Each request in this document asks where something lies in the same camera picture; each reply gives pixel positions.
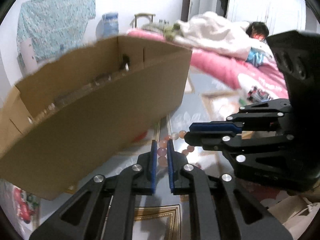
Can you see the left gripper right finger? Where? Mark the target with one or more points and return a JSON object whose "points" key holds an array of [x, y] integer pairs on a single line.
{"points": [[220, 208]]}

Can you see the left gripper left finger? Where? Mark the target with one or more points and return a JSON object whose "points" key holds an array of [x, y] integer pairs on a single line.
{"points": [[104, 208]]}

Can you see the white cream duvet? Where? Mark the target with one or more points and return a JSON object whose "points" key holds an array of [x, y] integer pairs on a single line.
{"points": [[212, 32]]}

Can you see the brown cardboard box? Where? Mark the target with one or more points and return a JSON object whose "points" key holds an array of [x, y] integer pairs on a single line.
{"points": [[68, 118]]}

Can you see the green knit garment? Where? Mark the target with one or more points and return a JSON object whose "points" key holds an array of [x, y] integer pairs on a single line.
{"points": [[169, 32]]}

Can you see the pink floral blanket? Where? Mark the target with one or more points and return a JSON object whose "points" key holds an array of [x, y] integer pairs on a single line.
{"points": [[238, 74]]}

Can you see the wooden chair frame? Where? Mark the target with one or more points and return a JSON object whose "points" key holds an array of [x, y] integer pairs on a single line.
{"points": [[142, 18]]}

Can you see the teal patterned wall cloth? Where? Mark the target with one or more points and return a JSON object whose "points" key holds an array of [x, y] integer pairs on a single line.
{"points": [[54, 26]]}

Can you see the person lying in bed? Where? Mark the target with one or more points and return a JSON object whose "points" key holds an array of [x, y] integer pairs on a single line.
{"points": [[260, 52]]}

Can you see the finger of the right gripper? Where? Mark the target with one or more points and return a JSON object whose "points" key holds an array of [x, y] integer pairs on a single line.
{"points": [[268, 116], [273, 150]]}

